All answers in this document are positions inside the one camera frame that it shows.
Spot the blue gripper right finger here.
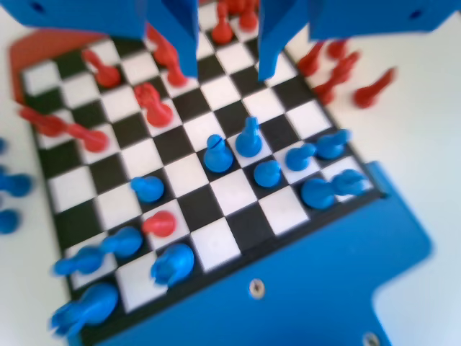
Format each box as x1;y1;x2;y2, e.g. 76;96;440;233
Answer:
257;0;461;81

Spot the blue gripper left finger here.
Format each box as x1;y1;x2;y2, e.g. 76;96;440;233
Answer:
0;0;200;78

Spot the blue knight piece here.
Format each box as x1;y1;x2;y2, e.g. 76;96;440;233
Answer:
235;115;263;159

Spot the red chess bishop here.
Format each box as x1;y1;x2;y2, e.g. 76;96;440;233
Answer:
146;23;165;48

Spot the red chess queen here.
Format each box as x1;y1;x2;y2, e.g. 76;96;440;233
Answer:
314;51;362;106

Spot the red chess rook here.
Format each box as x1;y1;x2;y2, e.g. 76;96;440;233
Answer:
134;81;174;128
223;0;249;15

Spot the blue chess pawn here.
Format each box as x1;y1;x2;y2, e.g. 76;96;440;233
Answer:
315;128;353;161
253;159;282;189
53;246;106;278
102;226;144;258
285;143;317;173
130;175;166;204

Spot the blue chess king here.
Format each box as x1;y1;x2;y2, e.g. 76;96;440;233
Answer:
300;168;367;212

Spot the blue chess bishop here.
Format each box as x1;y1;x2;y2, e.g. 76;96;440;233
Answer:
0;172;32;198

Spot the blue chess queen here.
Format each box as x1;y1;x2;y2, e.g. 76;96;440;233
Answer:
0;208;19;234

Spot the red board holder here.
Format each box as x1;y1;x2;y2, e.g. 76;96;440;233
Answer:
7;28;109;102

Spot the blue pawn right centre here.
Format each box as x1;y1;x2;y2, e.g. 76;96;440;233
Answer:
204;133;235;173

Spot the black white chessboard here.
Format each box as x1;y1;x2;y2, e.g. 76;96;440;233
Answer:
19;0;387;343

